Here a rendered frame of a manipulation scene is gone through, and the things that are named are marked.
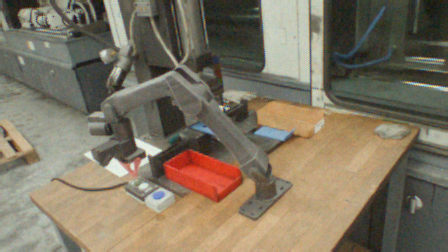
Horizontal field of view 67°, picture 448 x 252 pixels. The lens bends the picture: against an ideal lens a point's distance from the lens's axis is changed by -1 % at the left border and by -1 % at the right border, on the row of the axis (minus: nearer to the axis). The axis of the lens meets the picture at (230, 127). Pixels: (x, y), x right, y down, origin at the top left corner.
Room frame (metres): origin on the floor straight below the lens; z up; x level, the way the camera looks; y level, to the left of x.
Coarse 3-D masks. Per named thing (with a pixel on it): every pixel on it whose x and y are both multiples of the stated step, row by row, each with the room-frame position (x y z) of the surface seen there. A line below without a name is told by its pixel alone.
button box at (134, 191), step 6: (60, 180) 1.08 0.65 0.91; (144, 180) 0.97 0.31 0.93; (72, 186) 1.03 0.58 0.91; (78, 186) 1.02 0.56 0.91; (114, 186) 1.00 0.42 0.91; (126, 186) 0.95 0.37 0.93; (132, 186) 0.95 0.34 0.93; (138, 186) 0.94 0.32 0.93; (150, 186) 0.93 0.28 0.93; (156, 186) 0.93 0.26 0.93; (126, 192) 0.95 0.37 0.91; (132, 192) 0.92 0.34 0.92; (138, 192) 0.91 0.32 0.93; (144, 192) 0.90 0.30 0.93; (150, 192) 0.91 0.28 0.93; (138, 198) 0.90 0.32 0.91; (144, 198) 0.89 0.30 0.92
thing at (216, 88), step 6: (204, 78) 1.21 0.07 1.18; (210, 78) 1.20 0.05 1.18; (216, 78) 1.21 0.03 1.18; (210, 84) 1.19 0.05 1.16; (216, 84) 1.25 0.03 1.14; (222, 84) 1.24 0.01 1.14; (216, 90) 1.22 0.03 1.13; (222, 90) 1.24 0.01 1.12; (216, 96) 1.22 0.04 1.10; (174, 102) 1.18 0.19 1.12
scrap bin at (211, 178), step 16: (176, 160) 1.05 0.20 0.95; (192, 160) 1.09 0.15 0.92; (208, 160) 1.02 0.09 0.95; (176, 176) 0.97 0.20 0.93; (192, 176) 0.92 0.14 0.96; (208, 176) 0.99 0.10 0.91; (224, 176) 0.97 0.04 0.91; (240, 176) 0.92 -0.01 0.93; (208, 192) 0.87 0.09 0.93; (224, 192) 0.86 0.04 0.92
